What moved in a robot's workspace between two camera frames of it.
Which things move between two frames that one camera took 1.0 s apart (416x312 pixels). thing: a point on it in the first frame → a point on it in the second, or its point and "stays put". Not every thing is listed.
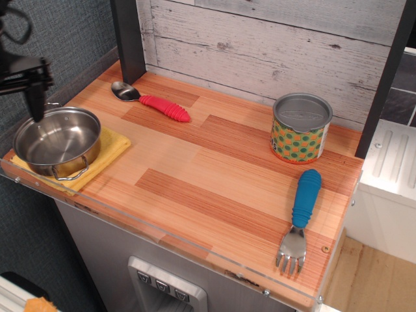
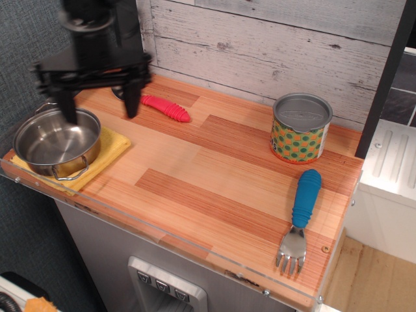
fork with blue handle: [292, 252] stays put
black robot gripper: [32, 74] → [103, 56]
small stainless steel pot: [62, 143] stays put
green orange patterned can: [299, 122] stays put
